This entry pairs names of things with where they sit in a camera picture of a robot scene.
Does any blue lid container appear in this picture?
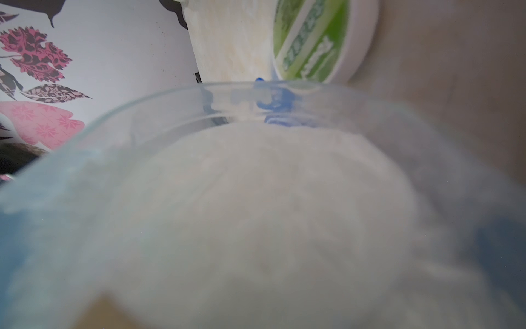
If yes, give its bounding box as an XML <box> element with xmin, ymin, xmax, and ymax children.
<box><xmin>1</xmin><ymin>82</ymin><xmax>525</xmax><ymax>328</ymax></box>

